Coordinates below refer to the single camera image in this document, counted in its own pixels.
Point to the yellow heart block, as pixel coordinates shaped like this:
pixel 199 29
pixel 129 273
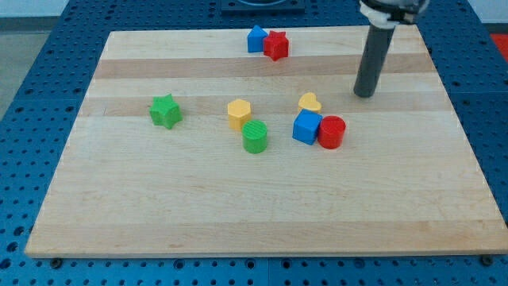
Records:
pixel 309 101

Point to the green star block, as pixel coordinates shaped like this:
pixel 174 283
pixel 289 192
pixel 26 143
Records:
pixel 165 111

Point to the blue cube block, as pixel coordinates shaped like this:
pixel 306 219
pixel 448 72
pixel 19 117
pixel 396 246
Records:
pixel 305 127

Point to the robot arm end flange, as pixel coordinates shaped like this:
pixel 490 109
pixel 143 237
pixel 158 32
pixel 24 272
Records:
pixel 386 14

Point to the red star block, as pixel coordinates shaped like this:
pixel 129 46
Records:
pixel 276 45

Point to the green cylinder block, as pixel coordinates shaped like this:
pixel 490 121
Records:
pixel 254 135

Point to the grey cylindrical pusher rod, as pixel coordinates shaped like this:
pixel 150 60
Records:
pixel 372 61

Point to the blue pentagon block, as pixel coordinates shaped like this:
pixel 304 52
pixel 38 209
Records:
pixel 255 39

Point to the yellow hexagon block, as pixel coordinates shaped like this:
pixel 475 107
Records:
pixel 239 112

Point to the red cylinder block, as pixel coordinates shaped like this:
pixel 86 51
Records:
pixel 331 132

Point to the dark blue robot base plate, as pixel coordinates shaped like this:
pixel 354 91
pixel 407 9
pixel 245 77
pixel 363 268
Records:
pixel 262 6

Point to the wooden board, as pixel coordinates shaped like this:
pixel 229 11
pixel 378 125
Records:
pixel 404 182

